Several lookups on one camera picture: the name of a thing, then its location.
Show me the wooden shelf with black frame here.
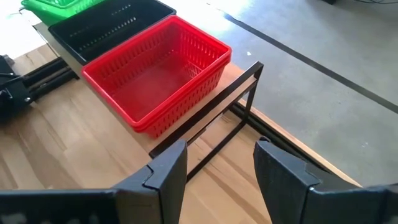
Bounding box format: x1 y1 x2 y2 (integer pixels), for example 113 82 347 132
34 21 264 183

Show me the black aluminium table rail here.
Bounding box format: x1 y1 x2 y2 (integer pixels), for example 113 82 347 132
231 102 332 175
23 57 80 100

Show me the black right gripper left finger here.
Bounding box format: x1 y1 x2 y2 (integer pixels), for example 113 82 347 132
112 139 188 224

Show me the red plastic basket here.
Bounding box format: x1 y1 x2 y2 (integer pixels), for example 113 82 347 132
80 14 233 129
132 54 233 139

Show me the black plastic basket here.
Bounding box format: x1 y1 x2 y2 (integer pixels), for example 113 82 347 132
48 0 177 66

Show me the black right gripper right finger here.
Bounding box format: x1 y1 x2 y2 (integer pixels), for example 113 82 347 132
252 139 386 224

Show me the green plastic basket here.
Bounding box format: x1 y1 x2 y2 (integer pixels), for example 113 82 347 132
21 0 103 15
27 6 105 27

